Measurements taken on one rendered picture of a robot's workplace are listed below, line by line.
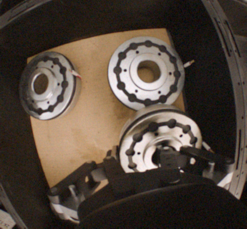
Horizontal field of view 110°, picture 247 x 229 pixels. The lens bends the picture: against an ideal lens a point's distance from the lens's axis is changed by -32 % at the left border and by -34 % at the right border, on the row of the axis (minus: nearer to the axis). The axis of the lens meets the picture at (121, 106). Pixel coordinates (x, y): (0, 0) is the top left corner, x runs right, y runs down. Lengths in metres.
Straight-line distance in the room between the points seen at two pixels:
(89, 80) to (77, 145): 0.10
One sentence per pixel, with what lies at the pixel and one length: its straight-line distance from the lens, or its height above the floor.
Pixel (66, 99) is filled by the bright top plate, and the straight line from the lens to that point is 0.17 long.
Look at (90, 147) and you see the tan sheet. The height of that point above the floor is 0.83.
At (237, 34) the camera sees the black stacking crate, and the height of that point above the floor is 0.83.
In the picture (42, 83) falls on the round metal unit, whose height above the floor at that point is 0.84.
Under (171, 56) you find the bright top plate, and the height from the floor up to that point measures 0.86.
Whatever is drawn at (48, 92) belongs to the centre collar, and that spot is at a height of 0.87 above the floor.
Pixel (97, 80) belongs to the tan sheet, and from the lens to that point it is 0.19.
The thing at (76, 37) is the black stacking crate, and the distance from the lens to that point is 0.23.
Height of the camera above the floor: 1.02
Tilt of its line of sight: 89 degrees down
